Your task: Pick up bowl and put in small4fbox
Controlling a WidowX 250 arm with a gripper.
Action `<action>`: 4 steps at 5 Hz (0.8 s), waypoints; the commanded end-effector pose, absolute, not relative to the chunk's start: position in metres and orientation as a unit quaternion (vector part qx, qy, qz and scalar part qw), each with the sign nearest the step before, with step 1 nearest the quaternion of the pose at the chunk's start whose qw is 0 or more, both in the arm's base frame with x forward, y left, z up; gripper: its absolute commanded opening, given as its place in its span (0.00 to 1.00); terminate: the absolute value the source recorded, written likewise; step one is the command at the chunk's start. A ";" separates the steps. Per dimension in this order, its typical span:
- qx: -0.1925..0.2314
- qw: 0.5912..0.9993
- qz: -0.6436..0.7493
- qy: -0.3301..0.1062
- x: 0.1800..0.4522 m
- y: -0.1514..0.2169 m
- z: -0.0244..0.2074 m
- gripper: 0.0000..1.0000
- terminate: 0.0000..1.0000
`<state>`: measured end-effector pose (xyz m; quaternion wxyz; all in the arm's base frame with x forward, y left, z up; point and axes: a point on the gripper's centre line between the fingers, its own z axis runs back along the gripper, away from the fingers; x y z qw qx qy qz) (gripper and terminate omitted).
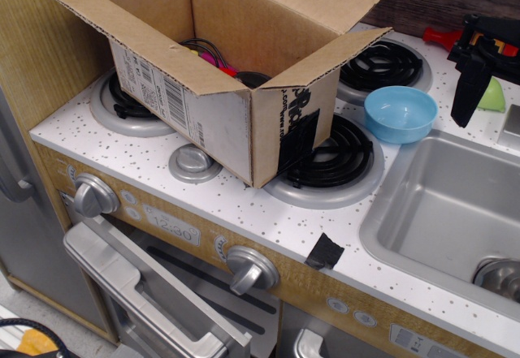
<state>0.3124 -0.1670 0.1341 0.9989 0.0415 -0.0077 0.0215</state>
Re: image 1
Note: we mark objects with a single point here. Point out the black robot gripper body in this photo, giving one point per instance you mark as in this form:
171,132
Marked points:
487,38

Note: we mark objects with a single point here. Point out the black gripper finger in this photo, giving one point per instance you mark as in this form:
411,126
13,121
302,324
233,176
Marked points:
475,75

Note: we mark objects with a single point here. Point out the light blue plastic bowl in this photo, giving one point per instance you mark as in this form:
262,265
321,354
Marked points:
399,114

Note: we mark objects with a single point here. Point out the green plastic toy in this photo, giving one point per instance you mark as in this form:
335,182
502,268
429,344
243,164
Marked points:
493,97

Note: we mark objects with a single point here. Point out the red plastic toy bottle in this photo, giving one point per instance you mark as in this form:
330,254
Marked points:
446,39

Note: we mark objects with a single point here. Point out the back right black stove burner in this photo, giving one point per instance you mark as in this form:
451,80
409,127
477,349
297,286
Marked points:
383,64

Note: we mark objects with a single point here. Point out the black stove burner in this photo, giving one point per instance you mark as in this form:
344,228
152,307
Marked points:
383,64
342,171
119,112

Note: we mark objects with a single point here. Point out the silver toy sink basin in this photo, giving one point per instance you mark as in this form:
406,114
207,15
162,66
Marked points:
445,206

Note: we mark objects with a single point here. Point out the front right black stove burner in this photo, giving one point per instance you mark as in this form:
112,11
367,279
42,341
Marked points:
342,171

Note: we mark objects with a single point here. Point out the silver sink drain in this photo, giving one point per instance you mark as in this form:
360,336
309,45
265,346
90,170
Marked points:
499,276

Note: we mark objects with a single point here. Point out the black tape piece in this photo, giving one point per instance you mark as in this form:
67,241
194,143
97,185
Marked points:
325,254

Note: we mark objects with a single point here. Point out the open cardboard box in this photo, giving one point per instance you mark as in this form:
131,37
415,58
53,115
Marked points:
252,82

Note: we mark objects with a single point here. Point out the right silver oven knob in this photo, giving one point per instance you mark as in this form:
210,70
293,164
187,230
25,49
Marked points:
250,269

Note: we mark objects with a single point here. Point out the silver oven knob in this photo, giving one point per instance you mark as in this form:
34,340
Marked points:
250,269
94,197

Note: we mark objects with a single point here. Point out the silver round countertop knob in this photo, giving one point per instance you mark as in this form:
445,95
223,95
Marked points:
189,164

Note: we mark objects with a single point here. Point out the digital clock display panel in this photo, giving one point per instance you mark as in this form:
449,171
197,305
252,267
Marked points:
173,225

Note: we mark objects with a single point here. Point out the left black stove burner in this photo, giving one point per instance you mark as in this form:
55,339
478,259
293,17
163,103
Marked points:
119,112

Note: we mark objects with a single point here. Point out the left silver oven knob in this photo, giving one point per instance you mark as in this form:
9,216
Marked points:
94,197

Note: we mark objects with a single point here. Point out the silver oven door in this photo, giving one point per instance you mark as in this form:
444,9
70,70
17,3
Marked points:
168,303

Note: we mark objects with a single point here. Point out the yellow object bottom left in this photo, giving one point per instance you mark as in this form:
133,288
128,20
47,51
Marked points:
34,343

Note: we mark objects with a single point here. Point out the silver dishwasher handle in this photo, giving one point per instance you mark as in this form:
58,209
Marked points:
308,344

